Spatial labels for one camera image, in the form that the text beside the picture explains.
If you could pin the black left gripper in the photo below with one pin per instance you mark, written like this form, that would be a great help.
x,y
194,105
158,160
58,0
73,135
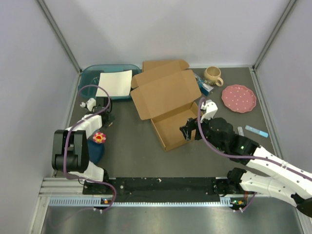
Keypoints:
x,y
110,120

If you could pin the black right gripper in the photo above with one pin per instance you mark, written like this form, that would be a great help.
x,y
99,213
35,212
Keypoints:
x,y
186,130

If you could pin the brown cardboard box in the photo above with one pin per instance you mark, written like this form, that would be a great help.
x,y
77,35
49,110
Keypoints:
x,y
166,96
148,65

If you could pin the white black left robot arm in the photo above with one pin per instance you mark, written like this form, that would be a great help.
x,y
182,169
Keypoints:
x,y
70,153

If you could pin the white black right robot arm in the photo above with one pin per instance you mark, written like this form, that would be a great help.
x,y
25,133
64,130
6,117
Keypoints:
x,y
282,180

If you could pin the closed brown cardboard box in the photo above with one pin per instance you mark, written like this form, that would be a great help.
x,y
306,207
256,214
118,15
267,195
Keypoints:
x,y
148,65

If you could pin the white paper sheet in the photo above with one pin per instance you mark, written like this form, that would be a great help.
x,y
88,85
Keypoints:
x,y
117,84

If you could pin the teal plastic bin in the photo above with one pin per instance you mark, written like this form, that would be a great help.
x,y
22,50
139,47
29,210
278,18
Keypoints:
x,y
91,74

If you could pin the pink plush flower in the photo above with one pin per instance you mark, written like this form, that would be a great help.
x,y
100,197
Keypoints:
x,y
99,138

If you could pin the dark blue patterned pouch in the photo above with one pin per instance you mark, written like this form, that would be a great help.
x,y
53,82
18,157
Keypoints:
x,y
96,151

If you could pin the blue toothbrush package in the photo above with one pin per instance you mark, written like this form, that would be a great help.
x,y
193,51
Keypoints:
x,y
204,88

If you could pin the orange grey marker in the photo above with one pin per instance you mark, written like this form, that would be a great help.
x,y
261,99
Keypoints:
x,y
240,131

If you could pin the beige ceramic mug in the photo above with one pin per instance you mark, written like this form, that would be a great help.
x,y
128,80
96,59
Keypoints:
x,y
212,76

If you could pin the pink dotted plate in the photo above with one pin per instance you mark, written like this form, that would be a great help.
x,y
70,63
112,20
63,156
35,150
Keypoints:
x,y
239,98

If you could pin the light blue marker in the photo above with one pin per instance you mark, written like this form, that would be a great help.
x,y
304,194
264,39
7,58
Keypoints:
x,y
256,131

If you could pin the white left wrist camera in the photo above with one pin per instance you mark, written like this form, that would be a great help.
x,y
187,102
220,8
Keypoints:
x,y
89,104

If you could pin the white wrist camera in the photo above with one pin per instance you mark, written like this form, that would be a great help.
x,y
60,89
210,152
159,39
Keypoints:
x,y
209,109
89,104

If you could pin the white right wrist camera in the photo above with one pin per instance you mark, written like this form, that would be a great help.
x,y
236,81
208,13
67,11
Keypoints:
x,y
209,109

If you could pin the grey slotted cable duct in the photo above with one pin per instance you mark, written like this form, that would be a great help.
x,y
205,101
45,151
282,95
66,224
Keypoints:
x,y
103,202

